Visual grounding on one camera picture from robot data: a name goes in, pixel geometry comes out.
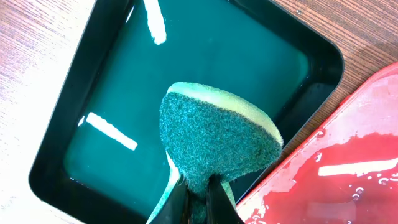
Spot green yellow sponge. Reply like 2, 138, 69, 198
159, 82, 284, 223

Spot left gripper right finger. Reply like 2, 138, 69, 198
206, 175, 244, 224

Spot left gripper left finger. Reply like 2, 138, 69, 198
149, 175, 190, 224

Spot black water tray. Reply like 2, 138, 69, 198
29, 0, 344, 223

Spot red plastic tray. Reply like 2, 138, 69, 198
237, 64, 397, 224

